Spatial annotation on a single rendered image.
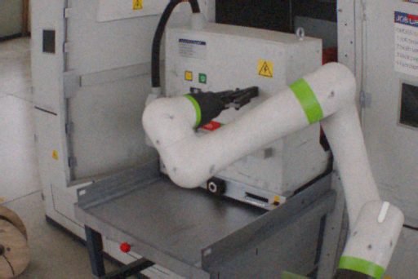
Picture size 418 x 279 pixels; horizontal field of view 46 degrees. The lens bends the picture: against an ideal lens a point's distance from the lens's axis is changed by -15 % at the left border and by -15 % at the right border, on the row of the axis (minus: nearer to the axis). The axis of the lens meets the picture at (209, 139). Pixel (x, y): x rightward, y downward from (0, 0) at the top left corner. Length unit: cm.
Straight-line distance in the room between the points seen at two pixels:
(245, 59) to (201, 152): 45
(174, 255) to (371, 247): 61
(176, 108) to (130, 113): 73
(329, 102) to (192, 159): 36
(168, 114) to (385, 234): 62
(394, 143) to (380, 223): 59
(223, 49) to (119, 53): 45
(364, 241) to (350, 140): 38
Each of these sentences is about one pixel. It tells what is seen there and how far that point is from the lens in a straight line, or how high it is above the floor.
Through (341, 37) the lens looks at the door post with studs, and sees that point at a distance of 184.
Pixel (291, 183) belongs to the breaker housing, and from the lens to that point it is 180.
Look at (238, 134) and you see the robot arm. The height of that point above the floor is 122.
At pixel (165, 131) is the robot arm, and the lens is 139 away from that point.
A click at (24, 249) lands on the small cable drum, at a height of 19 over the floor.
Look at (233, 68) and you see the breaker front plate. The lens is 176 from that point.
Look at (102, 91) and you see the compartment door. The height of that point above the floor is 116.
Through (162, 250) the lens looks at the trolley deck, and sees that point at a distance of 160.
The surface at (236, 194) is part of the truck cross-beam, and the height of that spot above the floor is 88.
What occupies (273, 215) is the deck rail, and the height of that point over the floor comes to 89.
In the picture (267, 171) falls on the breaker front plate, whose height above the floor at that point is 99.
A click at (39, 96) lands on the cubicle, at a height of 88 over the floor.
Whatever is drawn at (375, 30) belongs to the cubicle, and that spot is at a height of 145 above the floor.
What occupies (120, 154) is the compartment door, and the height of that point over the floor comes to 91.
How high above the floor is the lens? 165
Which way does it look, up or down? 19 degrees down
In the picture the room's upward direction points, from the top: straight up
